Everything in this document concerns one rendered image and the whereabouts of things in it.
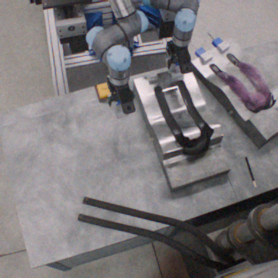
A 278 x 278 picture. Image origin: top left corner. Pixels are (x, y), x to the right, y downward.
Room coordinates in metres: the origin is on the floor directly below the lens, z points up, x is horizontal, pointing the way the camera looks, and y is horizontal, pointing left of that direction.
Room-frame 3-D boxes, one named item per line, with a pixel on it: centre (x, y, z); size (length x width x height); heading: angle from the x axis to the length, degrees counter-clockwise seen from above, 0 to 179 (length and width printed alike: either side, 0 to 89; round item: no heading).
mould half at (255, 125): (0.91, -0.46, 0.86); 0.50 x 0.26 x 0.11; 41
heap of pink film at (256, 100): (0.91, -0.46, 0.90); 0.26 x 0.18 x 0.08; 41
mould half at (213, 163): (0.69, -0.17, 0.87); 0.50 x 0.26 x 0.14; 24
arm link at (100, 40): (0.80, 0.15, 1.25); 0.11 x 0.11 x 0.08; 43
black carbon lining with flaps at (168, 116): (0.71, -0.17, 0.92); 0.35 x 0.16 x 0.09; 24
